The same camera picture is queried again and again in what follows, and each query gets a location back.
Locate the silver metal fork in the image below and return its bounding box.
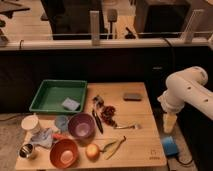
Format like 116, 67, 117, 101
113, 124, 141, 129

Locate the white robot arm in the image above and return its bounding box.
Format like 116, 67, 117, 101
157, 66, 213, 133

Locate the blue box on floor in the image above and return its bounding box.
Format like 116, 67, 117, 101
161, 136, 179, 157

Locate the grey sponge block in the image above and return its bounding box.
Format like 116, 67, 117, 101
123, 93, 142, 101

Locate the wooden folding table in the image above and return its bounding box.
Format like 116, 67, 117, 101
15, 83, 166, 171

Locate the dried red chili bunch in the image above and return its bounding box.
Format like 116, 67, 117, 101
101, 106, 117, 127

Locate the yellow red apple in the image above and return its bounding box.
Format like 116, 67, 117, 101
85, 143, 100, 160

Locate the purple bowl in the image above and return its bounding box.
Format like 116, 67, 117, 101
68, 113, 95, 139

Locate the blue sponge in tray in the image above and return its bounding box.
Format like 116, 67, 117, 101
62, 98, 80, 111

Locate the orange bowl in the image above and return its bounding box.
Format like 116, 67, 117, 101
50, 139, 78, 169

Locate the orange carrot piece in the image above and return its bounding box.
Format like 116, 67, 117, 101
52, 133, 68, 140

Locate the green plastic tray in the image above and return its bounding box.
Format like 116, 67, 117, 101
29, 79, 87, 114

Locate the white paper cup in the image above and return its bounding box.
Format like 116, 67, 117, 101
21, 115, 41, 134

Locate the small steel cup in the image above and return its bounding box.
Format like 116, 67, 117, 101
19, 144, 37, 159

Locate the black handled utensil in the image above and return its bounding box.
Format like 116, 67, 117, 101
92, 95, 104, 132

